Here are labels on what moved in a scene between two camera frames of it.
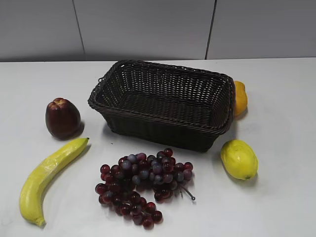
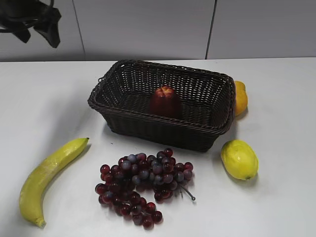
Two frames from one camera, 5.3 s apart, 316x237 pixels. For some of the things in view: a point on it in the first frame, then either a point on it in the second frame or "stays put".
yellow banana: x=30 y=196 stays put
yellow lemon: x=239 y=159 stays put
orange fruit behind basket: x=241 y=99 stays put
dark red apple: x=62 y=118 to x=165 y=101
